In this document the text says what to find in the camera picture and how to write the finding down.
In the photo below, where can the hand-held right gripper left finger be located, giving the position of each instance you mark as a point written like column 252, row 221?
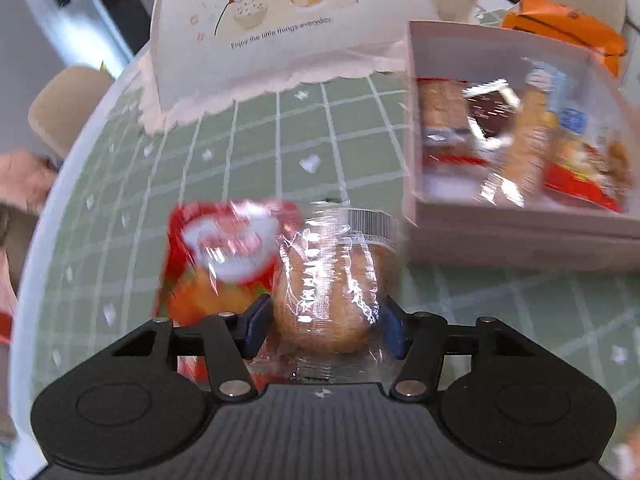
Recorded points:
column 257, row 319

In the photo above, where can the pink cardboard box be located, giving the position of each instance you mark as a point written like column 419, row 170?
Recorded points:
column 500, row 240

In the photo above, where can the clear round cake packet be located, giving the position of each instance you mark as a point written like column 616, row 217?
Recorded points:
column 325, row 305

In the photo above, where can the red snack packet white label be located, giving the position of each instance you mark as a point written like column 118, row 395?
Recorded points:
column 220, row 250

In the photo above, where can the clear blue-label cake packet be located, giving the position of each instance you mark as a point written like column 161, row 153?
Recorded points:
column 442, row 110

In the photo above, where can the person's left hand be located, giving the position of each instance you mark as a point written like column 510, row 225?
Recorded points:
column 25, row 180

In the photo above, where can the small brown snack packet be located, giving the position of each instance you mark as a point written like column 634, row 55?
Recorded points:
column 620, row 160

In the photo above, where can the blue snack packet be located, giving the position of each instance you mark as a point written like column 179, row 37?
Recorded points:
column 570, row 115

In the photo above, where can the white printed food cover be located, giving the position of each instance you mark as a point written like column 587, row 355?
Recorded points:
column 300, row 45

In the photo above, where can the clear long cracker packet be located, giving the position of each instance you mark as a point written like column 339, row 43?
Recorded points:
column 530, row 140

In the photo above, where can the orange snack bag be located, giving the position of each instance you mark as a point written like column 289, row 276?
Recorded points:
column 565, row 25

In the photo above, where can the yellow cartoon snack packet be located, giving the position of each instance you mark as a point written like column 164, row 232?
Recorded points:
column 575, row 180

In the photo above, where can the clear dark brown slab packet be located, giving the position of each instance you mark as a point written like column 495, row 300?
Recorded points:
column 487, row 110

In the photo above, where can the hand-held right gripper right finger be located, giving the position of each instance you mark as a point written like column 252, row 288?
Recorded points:
column 393, row 331

